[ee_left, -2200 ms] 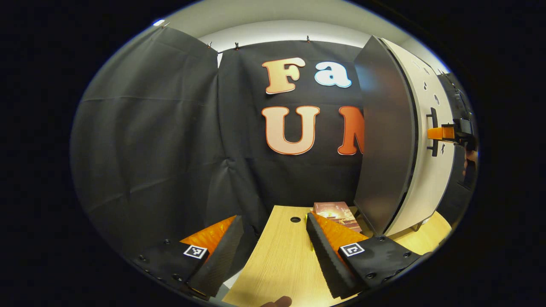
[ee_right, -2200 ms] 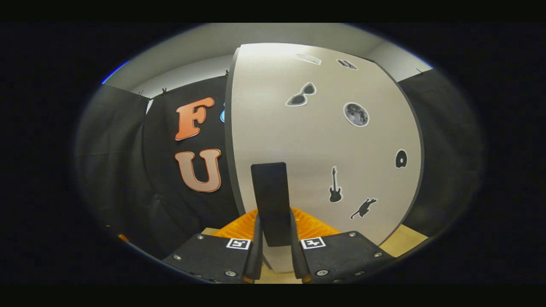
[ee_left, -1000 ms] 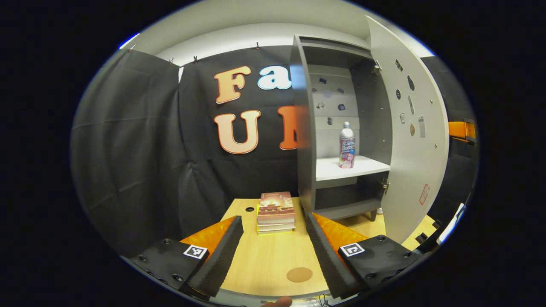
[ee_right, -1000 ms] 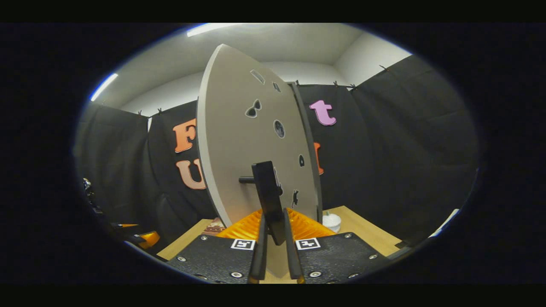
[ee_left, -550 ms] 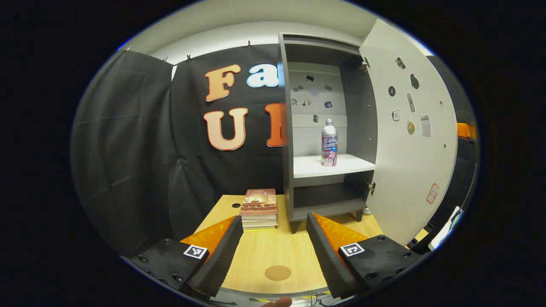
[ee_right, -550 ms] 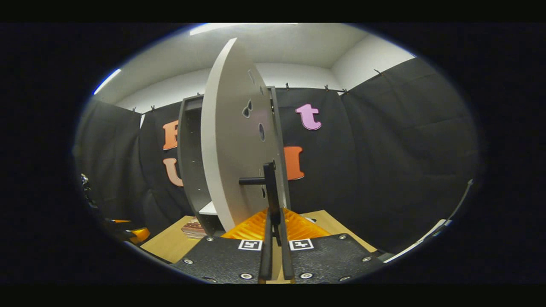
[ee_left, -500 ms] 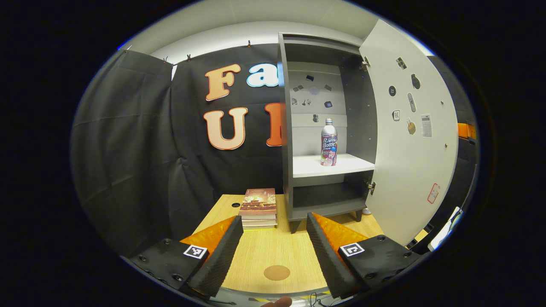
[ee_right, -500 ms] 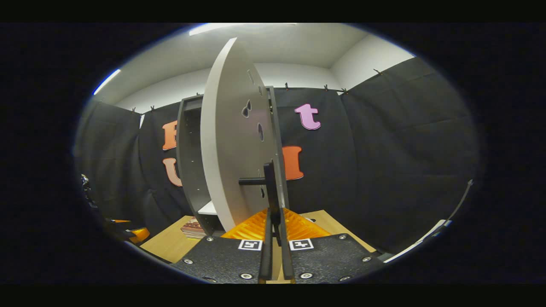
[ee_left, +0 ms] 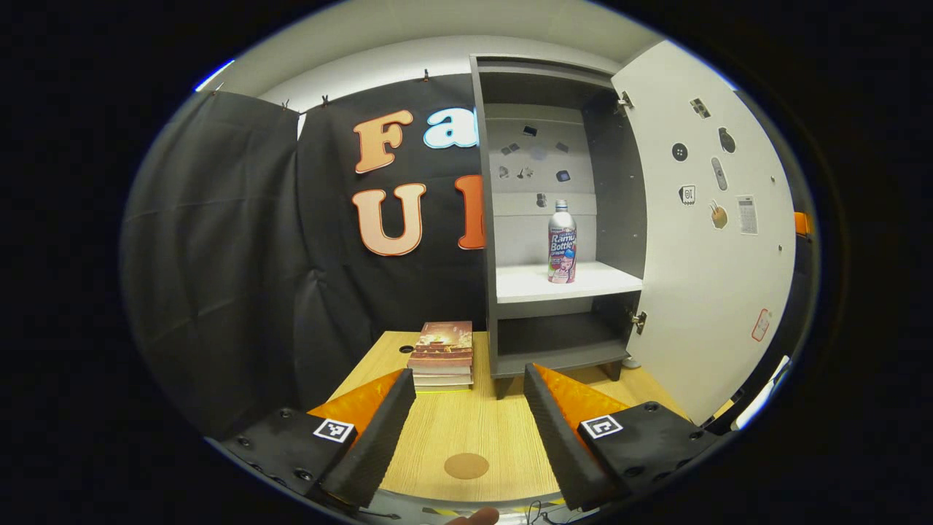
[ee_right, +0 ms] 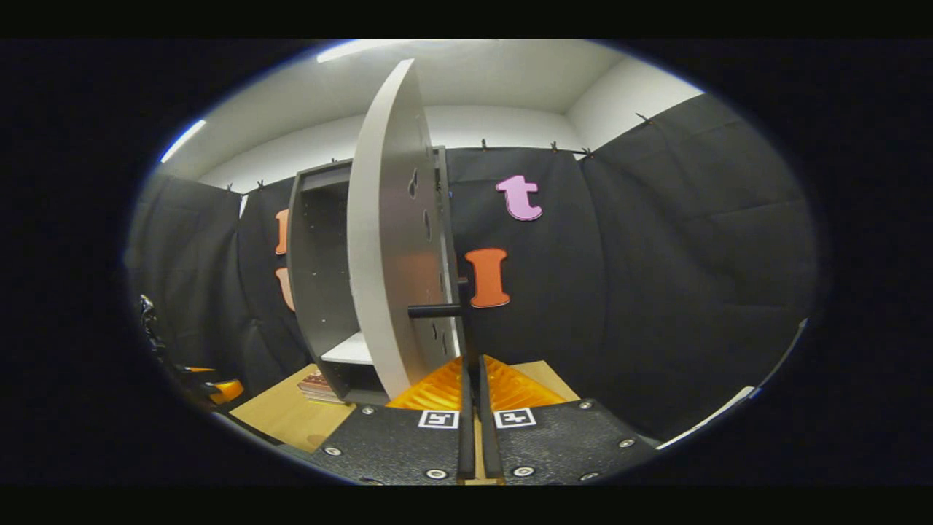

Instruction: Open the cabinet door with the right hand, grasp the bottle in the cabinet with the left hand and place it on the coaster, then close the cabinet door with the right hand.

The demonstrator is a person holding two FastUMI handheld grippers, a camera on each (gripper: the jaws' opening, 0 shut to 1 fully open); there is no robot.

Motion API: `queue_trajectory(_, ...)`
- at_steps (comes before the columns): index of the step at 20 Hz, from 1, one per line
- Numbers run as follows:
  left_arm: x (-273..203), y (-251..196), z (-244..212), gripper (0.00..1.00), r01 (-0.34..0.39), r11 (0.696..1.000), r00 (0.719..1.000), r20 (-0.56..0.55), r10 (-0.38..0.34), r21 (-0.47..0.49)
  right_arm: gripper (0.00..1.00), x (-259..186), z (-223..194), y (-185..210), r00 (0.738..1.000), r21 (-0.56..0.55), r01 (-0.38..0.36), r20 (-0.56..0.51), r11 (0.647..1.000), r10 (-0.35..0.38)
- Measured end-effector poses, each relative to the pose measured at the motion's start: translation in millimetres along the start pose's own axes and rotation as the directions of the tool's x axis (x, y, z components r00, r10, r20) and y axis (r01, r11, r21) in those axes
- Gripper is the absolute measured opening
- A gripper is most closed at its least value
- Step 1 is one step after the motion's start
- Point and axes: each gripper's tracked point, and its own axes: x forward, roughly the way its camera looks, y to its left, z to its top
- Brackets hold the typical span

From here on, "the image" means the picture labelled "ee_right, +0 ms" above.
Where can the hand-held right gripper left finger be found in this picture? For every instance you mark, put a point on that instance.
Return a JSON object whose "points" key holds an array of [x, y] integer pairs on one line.
{"points": [[466, 423]]}

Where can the ceiling light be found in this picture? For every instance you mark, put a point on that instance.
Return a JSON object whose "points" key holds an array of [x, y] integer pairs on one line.
{"points": [[182, 140]]}

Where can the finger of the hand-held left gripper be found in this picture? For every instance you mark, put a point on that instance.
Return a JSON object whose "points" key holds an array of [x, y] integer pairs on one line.
{"points": [[197, 370], [226, 391]]}

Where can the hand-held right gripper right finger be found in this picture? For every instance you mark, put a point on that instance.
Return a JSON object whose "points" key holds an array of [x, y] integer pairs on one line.
{"points": [[488, 423]]}

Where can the white panel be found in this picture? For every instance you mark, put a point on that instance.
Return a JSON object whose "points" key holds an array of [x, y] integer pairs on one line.
{"points": [[711, 417]]}

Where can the stack of books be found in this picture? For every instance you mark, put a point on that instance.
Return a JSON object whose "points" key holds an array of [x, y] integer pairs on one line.
{"points": [[319, 384]]}

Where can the grey cabinet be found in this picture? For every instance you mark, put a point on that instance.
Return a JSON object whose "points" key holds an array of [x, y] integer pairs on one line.
{"points": [[313, 277]]}

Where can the white cabinet door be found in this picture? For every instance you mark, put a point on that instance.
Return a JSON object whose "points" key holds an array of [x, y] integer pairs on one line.
{"points": [[386, 219]]}

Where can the black backdrop cloth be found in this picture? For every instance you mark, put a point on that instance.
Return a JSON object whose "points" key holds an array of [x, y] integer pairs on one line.
{"points": [[656, 292]]}

